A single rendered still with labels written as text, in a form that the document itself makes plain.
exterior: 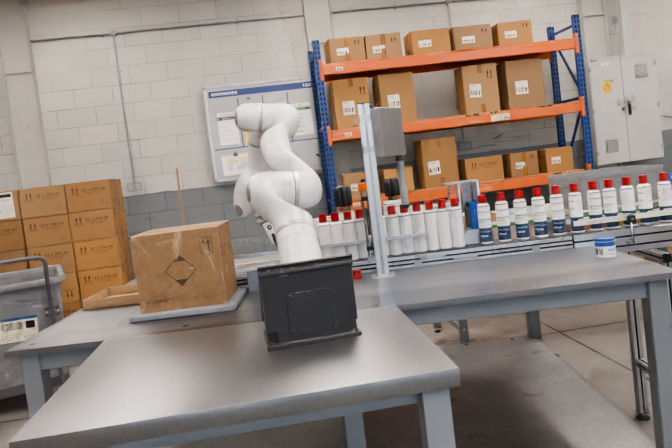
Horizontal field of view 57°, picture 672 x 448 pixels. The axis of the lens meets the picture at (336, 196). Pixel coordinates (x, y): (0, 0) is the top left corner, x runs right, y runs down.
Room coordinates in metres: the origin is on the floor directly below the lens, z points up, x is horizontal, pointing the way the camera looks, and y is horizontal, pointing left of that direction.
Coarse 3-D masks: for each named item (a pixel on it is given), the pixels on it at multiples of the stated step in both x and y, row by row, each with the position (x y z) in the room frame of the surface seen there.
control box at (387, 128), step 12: (372, 108) 2.35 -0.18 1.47; (384, 108) 2.37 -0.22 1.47; (396, 108) 2.44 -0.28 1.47; (372, 120) 2.35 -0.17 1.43; (384, 120) 2.36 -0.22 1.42; (396, 120) 2.43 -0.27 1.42; (372, 132) 2.36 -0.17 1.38; (384, 132) 2.35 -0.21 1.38; (396, 132) 2.42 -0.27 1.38; (384, 144) 2.34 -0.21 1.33; (396, 144) 2.41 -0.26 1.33; (384, 156) 2.34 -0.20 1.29
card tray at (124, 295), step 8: (112, 288) 2.66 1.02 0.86; (120, 288) 2.66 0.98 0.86; (128, 288) 2.66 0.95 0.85; (136, 288) 2.66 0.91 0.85; (96, 296) 2.54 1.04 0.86; (104, 296) 2.62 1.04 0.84; (112, 296) 2.63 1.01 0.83; (120, 296) 2.40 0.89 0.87; (128, 296) 2.40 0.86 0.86; (136, 296) 2.40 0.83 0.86; (88, 304) 2.41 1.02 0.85; (96, 304) 2.41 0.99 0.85; (104, 304) 2.40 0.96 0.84; (112, 304) 2.40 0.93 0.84; (120, 304) 2.40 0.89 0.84; (128, 304) 2.40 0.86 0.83
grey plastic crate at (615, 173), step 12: (612, 168) 4.32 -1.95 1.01; (624, 168) 4.33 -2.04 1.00; (636, 168) 3.91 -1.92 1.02; (648, 168) 3.93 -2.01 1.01; (660, 168) 3.94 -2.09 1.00; (552, 180) 4.16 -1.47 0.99; (564, 180) 4.02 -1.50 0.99; (576, 180) 3.88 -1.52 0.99; (588, 180) 3.86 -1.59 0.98; (600, 180) 3.87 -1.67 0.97; (636, 180) 3.92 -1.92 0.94; (648, 180) 3.93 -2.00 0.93; (564, 192) 4.04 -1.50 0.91; (600, 192) 3.87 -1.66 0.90; (636, 192) 3.91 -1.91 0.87; (564, 204) 4.05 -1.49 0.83
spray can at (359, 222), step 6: (360, 210) 2.51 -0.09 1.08; (360, 216) 2.51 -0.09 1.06; (360, 222) 2.50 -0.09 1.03; (366, 222) 2.51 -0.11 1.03; (360, 228) 2.50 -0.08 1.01; (360, 234) 2.50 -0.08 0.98; (360, 246) 2.50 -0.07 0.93; (366, 246) 2.50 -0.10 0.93; (360, 252) 2.50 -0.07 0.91; (366, 252) 2.50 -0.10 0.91; (360, 258) 2.51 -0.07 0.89; (366, 258) 2.50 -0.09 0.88
